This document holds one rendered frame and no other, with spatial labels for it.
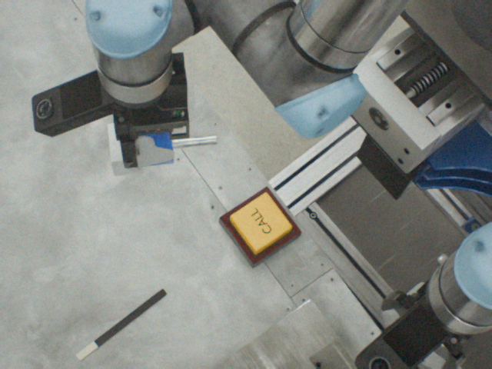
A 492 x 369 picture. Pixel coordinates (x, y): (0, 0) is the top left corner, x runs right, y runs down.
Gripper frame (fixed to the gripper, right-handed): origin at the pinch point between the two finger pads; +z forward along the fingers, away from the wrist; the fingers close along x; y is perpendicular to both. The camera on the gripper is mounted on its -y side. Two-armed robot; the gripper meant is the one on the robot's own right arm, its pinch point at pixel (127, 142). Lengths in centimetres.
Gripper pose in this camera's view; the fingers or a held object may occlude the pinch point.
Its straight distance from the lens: 117.2
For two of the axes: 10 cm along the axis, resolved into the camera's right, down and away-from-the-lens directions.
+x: -1.3, -9.5, 3.0
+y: 9.9, -1.1, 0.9
